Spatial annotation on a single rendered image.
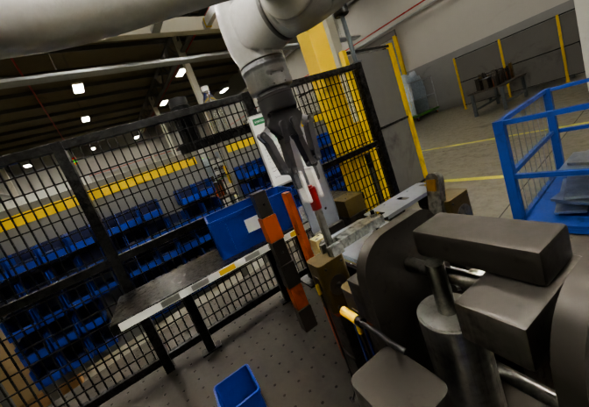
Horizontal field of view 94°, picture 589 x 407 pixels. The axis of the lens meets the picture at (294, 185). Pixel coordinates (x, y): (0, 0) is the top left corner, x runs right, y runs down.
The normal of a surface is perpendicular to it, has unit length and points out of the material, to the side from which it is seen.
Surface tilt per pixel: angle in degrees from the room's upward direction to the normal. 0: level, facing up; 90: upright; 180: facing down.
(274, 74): 90
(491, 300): 0
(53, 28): 141
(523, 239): 0
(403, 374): 0
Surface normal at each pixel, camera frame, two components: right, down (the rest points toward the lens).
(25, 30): 0.73, 0.54
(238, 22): -0.50, 0.34
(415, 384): -0.34, -0.92
